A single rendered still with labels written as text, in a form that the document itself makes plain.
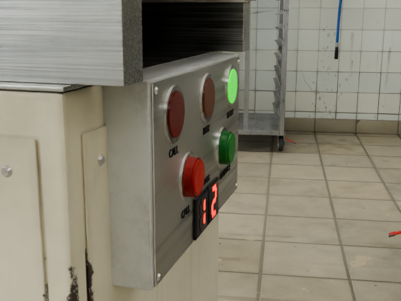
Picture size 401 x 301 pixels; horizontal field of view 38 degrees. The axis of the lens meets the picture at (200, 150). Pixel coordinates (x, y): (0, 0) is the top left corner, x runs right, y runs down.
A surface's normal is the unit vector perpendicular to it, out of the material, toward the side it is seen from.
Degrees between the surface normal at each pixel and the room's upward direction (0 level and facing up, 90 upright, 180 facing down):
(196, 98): 90
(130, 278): 90
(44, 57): 90
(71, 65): 90
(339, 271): 0
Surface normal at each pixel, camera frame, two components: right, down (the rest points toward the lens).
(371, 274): 0.00, -0.97
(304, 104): -0.14, 0.23
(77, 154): 0.96, 0.07
